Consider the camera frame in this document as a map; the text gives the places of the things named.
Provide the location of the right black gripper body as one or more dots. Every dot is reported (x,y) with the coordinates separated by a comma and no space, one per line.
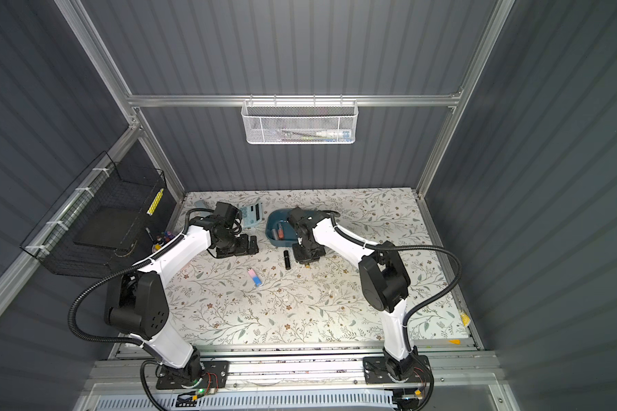
(308,253)

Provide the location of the teal storage box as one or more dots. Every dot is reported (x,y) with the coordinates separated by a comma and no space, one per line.
(286,227)

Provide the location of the white wire mesh basket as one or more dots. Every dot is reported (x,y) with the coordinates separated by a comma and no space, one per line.
(300,124)

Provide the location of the cup of coloured pens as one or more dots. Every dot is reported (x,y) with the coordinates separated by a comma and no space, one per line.
(164,242)

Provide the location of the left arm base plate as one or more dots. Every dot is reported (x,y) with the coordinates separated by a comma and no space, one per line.
(197,375)

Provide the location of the white perforated cable tray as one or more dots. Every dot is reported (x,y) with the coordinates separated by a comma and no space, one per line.
(280,400)

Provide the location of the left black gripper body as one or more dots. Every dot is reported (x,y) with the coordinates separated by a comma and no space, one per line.
(237,247)

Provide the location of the black lipstick gold band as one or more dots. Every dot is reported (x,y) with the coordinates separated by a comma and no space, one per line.
(287,259)

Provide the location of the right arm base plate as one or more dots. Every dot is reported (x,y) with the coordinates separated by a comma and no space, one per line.
(379,370)

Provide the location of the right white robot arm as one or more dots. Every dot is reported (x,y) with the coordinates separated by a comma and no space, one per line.
(384,279)

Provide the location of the black wire basket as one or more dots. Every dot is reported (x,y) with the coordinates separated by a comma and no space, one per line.
(109,222)

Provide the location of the floral table mat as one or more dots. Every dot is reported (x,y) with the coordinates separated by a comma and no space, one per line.
(215,302)

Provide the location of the pink blue gradient lipstick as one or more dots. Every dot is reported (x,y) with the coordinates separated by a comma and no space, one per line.
(255,278)

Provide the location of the teal calculator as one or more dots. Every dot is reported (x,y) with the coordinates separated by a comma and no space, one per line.
(251,215)

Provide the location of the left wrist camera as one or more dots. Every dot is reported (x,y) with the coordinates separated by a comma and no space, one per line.
(228,215)

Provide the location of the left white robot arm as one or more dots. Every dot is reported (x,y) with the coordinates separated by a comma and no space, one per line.
(137,306)

